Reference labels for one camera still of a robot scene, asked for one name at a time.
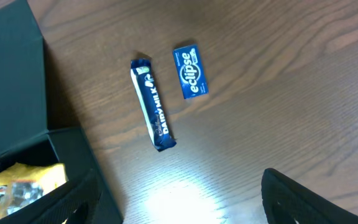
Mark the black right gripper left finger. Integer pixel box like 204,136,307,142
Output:
0,169,100,224

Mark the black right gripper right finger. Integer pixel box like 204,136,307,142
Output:
261,168,358,224

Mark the yellow Hershey's Kisses bag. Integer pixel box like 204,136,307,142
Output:
0,163,67,219

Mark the black open gift box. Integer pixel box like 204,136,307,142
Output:
0,1,123,223

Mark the Dairy Milk chocolate bar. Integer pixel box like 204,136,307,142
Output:
131,58,176,152

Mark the blue Eclipse mint box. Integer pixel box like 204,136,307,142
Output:
173,44,209,99

